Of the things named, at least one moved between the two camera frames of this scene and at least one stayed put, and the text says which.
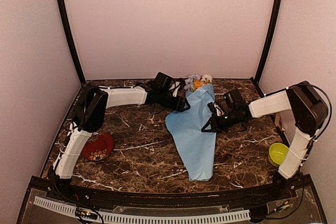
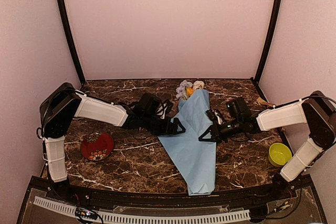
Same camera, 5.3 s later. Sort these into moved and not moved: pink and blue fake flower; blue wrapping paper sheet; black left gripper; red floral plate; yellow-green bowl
Moved: black left gripper; pink and blue fake flower; blue wrapping paper sheet
Not moved: red floral plate; yellow-green bowl
